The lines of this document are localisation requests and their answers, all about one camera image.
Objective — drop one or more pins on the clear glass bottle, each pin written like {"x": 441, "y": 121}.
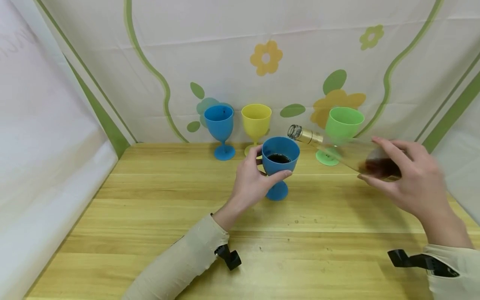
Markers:
{"x": 337, "y": 152}

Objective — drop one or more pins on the blue plastic goblet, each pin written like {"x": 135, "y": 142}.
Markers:
{"x": 221, "y": 129}

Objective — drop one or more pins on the blue goblet with dark liquid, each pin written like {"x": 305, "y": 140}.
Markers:
{"x": 279, "y": 160}

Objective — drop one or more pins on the green plastic goblet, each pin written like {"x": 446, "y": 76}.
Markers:
{"x": 339, "y": 129}

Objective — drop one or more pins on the person's left forearm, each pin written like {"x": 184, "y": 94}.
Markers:
{"x": 180, "y": 262}

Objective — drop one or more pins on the person's right forearm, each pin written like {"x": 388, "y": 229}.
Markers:
{"x": 452, "y": 258}

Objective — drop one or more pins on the black wrist band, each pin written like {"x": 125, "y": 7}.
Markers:
{"x": 422, "y": 261}
{"x": 228, "y": 256}

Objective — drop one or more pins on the person's left hand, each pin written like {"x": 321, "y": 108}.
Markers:
{"x": 249, "y": 185}

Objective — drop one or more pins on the person's right hand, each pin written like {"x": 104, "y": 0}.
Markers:
{"x": 422, "y": 183}

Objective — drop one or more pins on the yellow plastic goblet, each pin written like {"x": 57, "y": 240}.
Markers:
{"x": 255, "y": 123}

